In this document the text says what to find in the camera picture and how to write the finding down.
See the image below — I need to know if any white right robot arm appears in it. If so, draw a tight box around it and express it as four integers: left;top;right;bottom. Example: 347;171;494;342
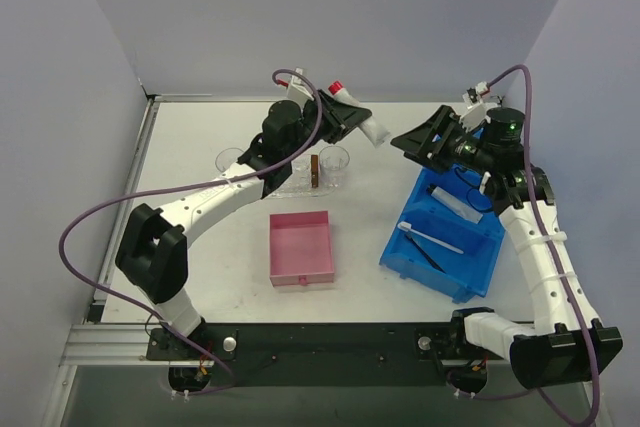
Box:
391;105;623;389

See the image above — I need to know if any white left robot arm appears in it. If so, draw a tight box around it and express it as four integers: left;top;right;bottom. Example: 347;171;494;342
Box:
115;92;373;359

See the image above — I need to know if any aluminium frame rail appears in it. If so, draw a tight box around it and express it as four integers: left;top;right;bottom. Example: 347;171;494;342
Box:
59;319;599;368

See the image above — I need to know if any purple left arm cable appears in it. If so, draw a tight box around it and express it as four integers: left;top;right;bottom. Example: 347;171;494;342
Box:
58;68;329;393

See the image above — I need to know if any black-capped toothpaste tube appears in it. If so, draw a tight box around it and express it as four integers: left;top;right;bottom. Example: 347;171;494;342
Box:
427;184;483;224

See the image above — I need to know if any clear plastic cup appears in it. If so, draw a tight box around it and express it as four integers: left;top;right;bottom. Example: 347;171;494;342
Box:
319;145;350;187
215;147;243;173

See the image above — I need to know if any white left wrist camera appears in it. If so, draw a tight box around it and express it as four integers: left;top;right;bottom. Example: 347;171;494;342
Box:
286;75;314;109

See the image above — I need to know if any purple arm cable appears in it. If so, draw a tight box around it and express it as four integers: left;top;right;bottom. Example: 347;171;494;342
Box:
58;68;329;393
487;64;601;427

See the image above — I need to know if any clear textured glass tray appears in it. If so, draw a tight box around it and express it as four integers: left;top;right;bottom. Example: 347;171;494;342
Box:
270;154;343;199

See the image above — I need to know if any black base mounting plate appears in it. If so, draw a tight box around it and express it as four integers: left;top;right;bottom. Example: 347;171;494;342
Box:
144;321;509;388

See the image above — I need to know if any white toothbrush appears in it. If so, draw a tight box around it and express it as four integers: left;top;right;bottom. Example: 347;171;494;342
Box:
396;221;464;255

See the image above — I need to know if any blue plastic bin organizer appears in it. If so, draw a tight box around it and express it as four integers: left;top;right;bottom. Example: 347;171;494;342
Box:
380;165;505;304

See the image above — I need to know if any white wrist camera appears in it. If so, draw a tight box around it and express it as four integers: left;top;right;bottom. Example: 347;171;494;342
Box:
286;75;314;109
460;82;490;132

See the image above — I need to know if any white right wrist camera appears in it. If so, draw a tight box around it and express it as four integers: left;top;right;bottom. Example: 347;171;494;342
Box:
460;82;490;132

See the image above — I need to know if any black toothbrush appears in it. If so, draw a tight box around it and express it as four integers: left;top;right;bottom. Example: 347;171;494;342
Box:
404;233;446;273

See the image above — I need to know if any red-capped toothpaste tube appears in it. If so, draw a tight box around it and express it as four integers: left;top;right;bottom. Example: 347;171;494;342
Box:
328;81;391;148

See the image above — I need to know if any pink plastic drawer box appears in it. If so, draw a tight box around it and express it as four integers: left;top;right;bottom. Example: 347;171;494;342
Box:
269;211;335;287

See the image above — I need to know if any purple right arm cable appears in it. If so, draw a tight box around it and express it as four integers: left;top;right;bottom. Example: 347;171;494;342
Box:
487;64;601;427

